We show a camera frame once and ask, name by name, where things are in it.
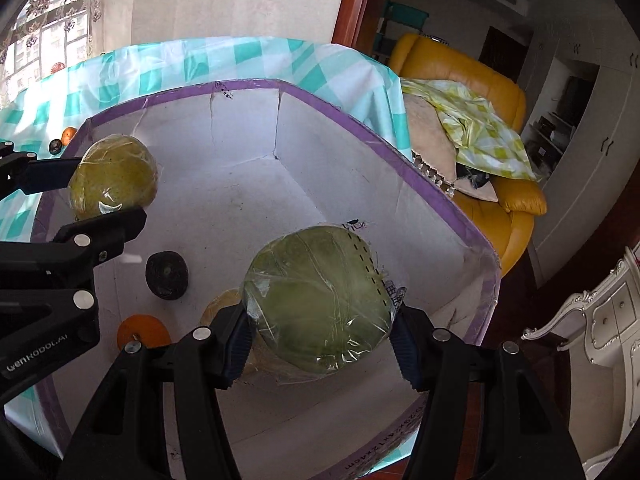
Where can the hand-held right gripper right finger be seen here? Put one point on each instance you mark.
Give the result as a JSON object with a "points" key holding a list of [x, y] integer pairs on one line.
{"points": [[404, 355]]}

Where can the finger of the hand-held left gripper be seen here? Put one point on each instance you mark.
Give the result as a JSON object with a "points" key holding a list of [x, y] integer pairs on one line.
{"points": [[45, 175], [100, 235]]}

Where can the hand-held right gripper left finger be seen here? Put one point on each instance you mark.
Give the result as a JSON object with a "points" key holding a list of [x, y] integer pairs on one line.
{"points": [[235, 345]]}

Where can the pale cut fruit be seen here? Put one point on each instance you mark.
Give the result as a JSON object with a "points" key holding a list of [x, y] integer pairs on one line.
{"points": [[222, 305]]}

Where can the yellow-green fruit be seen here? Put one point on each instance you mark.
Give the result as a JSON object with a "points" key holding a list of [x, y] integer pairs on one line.
{"points": [[112, 175]]}

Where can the large dark round fruit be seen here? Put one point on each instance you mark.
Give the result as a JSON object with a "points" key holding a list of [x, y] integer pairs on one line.
{"points": [[167, 275]]}

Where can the large orange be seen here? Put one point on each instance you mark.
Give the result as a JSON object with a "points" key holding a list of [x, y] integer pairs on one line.
{"points": [[145, 327]]}

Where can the green pastry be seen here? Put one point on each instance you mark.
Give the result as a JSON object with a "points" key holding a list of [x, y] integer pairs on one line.
{"points": [[320, 300]]}

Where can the cardboard box purple tape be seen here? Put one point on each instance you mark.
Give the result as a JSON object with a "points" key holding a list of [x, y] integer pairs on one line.
{"points": [[240, 195]]}

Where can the small dark round fruit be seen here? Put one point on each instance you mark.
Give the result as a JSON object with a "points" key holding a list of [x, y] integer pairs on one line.
{"points": [[55, 146]]}

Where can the small orange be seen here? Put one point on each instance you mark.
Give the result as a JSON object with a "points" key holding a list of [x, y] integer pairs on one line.
{"points": [[69, 134]]}

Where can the lace curtain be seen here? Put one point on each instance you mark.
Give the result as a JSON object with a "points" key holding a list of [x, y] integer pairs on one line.
{"points": [[60, 20]]}

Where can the dark cloth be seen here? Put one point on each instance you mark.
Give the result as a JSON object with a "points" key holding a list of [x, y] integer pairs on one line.
{"points": [[472, 175]]}

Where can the yellow sofa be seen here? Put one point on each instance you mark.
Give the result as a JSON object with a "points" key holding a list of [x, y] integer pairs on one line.
{"points": [[520, 200]]}

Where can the white ornate cabinet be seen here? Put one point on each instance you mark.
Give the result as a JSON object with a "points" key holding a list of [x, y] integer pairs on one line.
{"points": [[610, 310]]}

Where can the beige cushion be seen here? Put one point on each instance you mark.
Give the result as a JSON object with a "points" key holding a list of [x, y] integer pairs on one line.
{"points": [[425, 130]]}

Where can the teal checkered tablecloth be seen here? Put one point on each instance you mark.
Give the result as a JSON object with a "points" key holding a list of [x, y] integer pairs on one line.
{"points": [[240, 55]]}

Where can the yellow checkered cloth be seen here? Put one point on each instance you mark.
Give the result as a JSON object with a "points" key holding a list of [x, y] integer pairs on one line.
{"points": [[480, 130]]}

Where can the white wardrobe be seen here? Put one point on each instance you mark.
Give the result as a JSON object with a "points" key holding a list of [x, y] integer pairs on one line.
{"points": [[600, 170]]}

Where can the brown wooden door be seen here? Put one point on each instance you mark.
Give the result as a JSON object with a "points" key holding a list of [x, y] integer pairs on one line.
{"points": [[502, 52]]}

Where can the teal chair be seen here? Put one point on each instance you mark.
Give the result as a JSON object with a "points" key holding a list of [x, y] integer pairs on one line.
{"points": [[405, 15]]}

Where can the wooden door frame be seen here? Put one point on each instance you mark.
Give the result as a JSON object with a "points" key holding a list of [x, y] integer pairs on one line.
{"points": [[357, 5]]}

